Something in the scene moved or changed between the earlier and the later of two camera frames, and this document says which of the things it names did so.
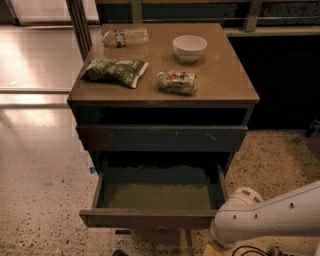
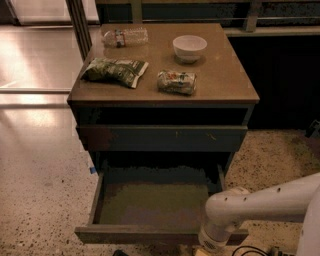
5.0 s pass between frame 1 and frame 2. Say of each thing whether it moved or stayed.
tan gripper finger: moved
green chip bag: stayed
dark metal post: stayed
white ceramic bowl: stayed
